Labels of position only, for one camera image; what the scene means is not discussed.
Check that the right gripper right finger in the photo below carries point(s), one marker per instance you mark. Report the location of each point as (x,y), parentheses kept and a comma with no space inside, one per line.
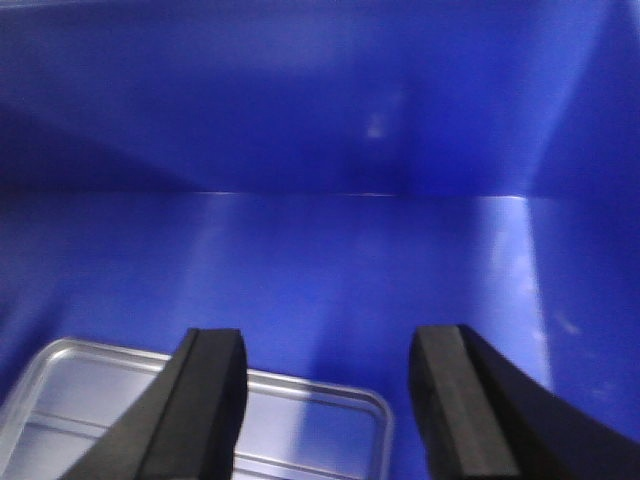
(481,417)

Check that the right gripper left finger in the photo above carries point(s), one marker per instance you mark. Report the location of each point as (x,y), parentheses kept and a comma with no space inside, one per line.
(186,423)

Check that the small silver ribbed tray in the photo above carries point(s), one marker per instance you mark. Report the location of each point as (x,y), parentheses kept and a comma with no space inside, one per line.
(72,391)

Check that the blue box below rack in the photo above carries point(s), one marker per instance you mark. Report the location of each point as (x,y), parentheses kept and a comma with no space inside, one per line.
(326,176)

